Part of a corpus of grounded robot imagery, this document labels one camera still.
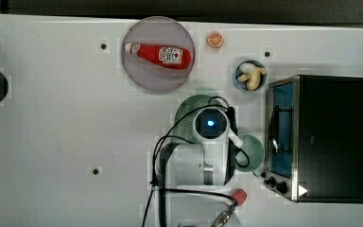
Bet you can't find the red strawberry toy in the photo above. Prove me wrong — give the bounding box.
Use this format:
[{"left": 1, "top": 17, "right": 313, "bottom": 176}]
[{"left": 231, "top": 188, "right": 248, "bottom": 206}]

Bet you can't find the light green cup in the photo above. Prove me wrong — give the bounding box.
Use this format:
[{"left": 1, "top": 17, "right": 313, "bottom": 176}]
[{"left": 235, "top": 134, "right": 265, "bottom": 172}]

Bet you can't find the red ketchup bottle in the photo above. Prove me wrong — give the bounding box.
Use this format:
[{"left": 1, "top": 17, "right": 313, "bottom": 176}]
[{"left": 124, "top": 43, "right": 192, "bottom": 70}]

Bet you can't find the blue bowl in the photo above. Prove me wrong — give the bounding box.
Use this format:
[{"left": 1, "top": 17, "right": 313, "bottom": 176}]
[{"left": 235, "top": 61, "right": 267, "bottom": 91}]

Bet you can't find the black and silver toaster oven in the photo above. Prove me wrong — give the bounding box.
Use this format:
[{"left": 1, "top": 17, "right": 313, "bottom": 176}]
[{"left": 262, "top": 75, "right": 363, "bottom": 203}]

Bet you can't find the orange slice toy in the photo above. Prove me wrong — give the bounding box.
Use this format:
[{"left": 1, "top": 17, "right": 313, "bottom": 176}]
[{"left": 207, "top": 31, "right": 224, "bottom": 48}]

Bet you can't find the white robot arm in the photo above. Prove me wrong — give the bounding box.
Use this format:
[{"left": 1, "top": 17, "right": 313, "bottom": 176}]
[{"left": 156, "top": 105, "right": 243, "bottom": 227}]

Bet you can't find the peeled banana toy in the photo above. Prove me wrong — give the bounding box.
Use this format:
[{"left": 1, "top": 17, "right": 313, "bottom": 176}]
[{"left": 237, "top": 62, "right": 267, "bottom": 91}]

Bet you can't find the green oval plastic strainer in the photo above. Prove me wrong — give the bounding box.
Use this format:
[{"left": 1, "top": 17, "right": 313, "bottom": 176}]
[{"left": 170, "top": 87, "right": 229, "bottom": 144}]

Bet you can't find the grey round plate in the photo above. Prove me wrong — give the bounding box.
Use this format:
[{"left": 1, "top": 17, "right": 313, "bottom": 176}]
[{"left": 121, "top": 16, "right": 195, "bottom": 94}]

